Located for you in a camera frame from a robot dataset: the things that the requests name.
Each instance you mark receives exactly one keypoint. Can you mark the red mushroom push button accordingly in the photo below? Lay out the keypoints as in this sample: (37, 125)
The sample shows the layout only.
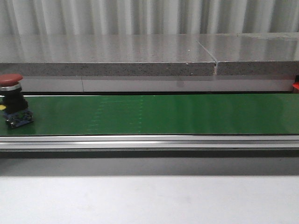
(14, 105)

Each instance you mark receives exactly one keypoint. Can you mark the green conveyor belt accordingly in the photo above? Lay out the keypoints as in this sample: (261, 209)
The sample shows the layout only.
(276, 113)

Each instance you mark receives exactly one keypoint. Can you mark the grey stone slab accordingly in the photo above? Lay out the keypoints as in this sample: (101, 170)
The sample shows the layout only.
(151, 55)

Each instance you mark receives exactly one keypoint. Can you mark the red plastic part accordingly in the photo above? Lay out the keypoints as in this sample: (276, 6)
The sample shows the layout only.
(295, 85)

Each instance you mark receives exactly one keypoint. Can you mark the white curtain backdrop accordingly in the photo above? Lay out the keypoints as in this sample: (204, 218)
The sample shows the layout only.
(131, 17)

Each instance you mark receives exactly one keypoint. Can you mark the aluminium conveyor side rail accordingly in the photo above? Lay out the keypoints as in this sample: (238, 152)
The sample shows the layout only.
(147, 143)

